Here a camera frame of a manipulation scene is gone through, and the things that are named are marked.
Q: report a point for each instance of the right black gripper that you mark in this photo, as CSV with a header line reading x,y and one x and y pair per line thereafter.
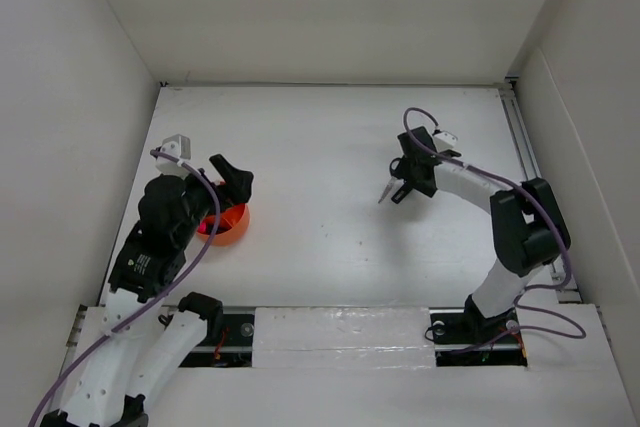
x,y
407,176

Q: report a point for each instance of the black blue utility knife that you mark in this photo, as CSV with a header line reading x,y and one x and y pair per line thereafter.
x,y
401,193

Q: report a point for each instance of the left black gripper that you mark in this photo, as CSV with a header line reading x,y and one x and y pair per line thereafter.
x,y
237,186

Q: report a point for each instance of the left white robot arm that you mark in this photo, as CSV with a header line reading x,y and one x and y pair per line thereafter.
x,y
112,383

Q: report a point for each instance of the aluminium rail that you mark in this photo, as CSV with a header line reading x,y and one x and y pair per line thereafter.
x,y
542,237

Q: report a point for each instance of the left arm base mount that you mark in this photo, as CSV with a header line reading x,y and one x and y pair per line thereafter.
x,y
230,331

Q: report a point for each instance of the orange round pen holder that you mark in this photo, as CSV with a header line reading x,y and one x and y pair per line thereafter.
x,y
233,223

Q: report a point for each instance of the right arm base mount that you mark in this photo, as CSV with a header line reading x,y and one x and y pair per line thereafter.
x,y
459,342

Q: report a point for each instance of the black handled scissors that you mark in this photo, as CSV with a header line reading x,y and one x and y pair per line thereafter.
x,y
392,180

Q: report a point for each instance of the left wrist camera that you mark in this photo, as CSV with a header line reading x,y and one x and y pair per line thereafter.
x,y
171,153

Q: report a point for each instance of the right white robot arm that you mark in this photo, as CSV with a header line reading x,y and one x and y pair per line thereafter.
x,y
504,283

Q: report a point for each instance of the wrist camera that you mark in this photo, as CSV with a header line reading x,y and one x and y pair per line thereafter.
x,y
445,143
171,153

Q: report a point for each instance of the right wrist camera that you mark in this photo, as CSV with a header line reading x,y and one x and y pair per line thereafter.
x,y
445,143

